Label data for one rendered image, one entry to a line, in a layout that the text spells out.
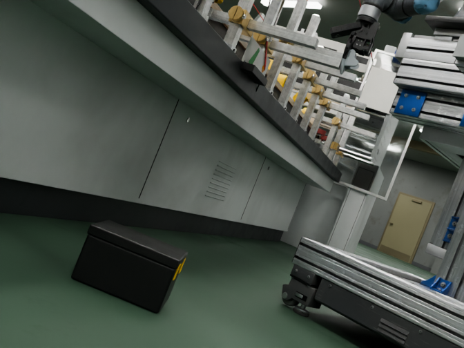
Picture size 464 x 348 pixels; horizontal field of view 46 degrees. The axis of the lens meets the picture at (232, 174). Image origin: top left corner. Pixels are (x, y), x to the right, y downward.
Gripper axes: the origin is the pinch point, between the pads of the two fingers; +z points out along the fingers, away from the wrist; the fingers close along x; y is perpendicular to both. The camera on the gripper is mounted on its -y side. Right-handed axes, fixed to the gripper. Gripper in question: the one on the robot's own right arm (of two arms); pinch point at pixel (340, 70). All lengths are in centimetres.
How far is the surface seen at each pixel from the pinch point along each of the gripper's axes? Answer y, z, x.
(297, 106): -30, 5, 69
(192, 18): -27, 15, -64
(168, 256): 3, 71, -89
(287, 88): -31, 3, 44
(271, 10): -31.3, -12.5, -5.7
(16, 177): -51, 72, -76
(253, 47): -28.7, 5.3, -15.1
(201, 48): -27, 20, -53
